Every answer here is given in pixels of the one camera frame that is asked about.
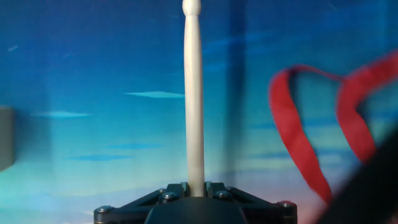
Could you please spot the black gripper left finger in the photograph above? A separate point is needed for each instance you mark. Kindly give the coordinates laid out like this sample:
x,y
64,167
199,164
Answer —
x,y
140,205

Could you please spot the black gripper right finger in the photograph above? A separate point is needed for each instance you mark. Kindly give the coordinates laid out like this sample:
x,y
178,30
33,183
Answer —
x,y
255,205

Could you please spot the pale wooden drumstick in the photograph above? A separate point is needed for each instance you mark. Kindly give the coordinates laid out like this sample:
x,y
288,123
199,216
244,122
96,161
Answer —
x,y
193,109

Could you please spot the small wooden stick rest block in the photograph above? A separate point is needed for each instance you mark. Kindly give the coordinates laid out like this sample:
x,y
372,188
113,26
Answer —
x,y
6,140

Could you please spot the sunset forest printed tablecloth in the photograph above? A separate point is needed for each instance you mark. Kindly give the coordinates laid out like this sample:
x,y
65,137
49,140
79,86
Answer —
x,y
93,62

